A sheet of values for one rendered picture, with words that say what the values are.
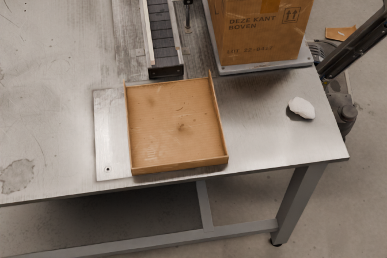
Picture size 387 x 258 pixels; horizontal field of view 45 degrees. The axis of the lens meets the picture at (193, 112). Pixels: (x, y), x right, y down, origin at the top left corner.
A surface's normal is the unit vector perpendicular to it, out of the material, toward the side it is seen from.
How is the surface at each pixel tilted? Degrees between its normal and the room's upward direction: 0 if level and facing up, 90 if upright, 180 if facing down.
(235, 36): 90
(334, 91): 0
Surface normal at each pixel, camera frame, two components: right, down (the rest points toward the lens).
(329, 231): 0.00, -0.56
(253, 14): 0.12, 0.82
